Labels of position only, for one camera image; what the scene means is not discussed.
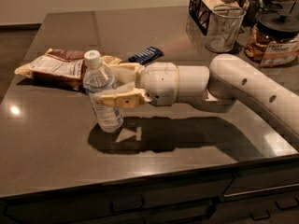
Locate black wire basket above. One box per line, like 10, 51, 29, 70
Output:
189, 0, 249, 35

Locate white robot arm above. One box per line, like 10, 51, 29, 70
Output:
93, 54, 299, 148

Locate dark cabinet drawers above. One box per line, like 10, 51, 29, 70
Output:
0, 159, 299, 224

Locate dark blue snack bar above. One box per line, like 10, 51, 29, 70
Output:
128, 47, 164, 65

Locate brown and yellow snack bag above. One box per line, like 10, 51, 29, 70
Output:
14, 49, 121, 91

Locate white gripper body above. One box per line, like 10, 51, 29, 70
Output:
140, 63, 178, 106

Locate wire mesh cup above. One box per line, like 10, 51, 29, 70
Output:
205, 4, 246, 53

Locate clear blue-labelled plastic bottle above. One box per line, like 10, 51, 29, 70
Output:
83, 50, 123, 133

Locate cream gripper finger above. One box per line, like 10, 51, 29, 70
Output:
108, 63, 145, 86
92, 82, 151, 108

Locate glass snack jar black lid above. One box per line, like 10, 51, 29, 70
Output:
245, 11, 299, 67

